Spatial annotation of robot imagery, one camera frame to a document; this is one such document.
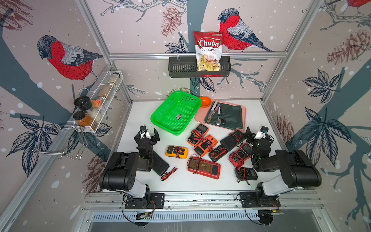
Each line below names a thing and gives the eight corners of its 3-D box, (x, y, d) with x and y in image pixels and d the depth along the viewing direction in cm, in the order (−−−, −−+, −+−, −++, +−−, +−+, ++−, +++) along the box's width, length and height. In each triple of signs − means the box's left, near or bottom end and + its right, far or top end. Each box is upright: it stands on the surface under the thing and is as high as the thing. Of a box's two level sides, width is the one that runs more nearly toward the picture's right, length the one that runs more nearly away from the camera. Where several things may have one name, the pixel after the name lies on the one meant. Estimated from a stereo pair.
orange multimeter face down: (201, 159, 89) (201, 156, 86) (192, 150, 93) (192, 147, 89) (217, 144, 95) (218, 141, 92) (208, 136, 99) (209, 133, 96)
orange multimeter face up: (185, 140, 97) (185, 138, 95) (199, 124, 105) (200, 122, 103) (194, 146, 94) (194, 145, 92) (208, 130, 102) (209, 128, 100)
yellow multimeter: (166, 155, 91) (165, 153, 88) (168, 146, 95) (168, 144, 92) (187, 159, 89) (186, 157, 86) (188, 150, 93) (188, 147, 90)
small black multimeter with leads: (213, 162, 88) (213, 160, 85) (207, 155, 91) (208, 153, 88) (226, 152, 92) (227, 150, 89) (221, 146, 95) (222, 144, 92)
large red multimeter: (185, 170, 85) (185, 168, 82) (189, 157, 90) (189, 155, 88) (218, 180, 81) (219, 179, 79) (220, 166, 86) (221, 164, 84)
